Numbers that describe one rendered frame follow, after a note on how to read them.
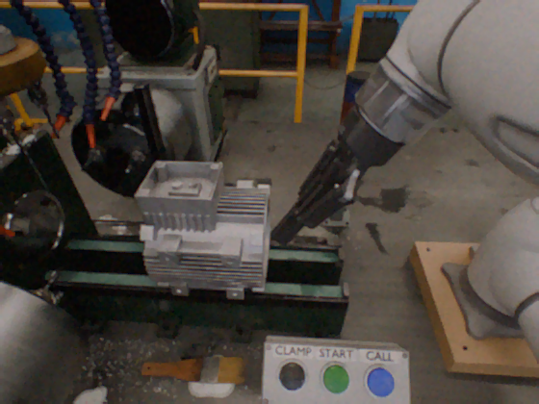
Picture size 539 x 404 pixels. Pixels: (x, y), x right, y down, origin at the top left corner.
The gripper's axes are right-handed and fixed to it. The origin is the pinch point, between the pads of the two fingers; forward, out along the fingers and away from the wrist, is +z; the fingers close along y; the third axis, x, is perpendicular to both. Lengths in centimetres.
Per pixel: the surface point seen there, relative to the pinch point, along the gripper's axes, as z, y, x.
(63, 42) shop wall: 275, -506, -274
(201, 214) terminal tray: 6.2, -1.0, -12.4
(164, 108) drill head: 13.7, -36.6, -28.1
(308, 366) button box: 1.6, 19.7, 4.2
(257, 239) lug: 4.4, 1.1, -3.1
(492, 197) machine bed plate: -6, -49, 72
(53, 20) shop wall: 249, -506, -291
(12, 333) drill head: 14.1, 20.3, -26.8
